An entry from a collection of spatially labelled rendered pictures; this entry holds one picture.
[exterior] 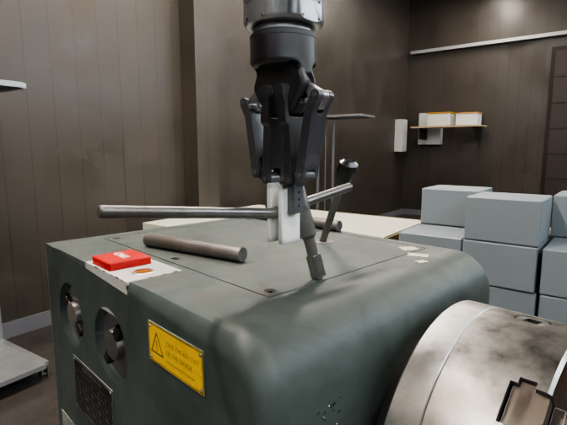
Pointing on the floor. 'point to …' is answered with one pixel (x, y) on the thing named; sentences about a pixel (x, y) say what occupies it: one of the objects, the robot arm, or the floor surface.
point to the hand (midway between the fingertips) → (283, 212)
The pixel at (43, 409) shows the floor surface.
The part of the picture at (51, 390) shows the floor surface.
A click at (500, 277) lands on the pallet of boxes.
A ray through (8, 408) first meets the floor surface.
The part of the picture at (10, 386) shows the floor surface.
